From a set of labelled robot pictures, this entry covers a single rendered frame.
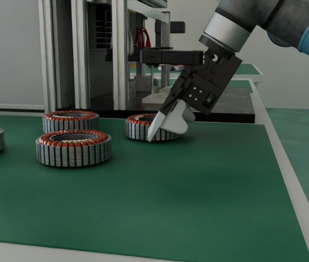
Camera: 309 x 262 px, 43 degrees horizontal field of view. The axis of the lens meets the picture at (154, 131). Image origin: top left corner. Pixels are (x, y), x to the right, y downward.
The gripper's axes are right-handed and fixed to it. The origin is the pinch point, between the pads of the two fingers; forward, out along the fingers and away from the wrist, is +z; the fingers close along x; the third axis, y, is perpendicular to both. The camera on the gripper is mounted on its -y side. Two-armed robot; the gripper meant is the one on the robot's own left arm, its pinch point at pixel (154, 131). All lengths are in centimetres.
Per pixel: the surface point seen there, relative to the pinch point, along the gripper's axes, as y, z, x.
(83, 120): -12.6, 4.9, -2.8
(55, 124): -16.2, 7.7, -5.2
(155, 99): -7.0, 1.6, 31.6
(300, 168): 92, 35, 243
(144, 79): -17, 4, 59
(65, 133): -10.5, 3.4, -16.2
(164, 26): -24, -13, 81
